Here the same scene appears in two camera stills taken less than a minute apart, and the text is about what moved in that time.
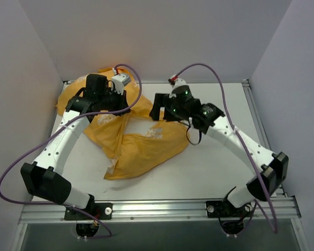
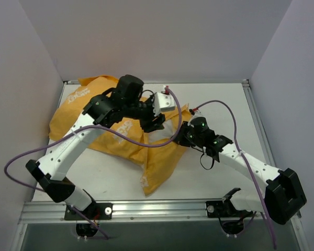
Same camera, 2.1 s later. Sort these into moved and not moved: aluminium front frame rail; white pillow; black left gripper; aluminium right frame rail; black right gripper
Moved: black left gripper; white pillow; black right gripper
Not moved: aluminium right frame rail; aluminium front frame rail
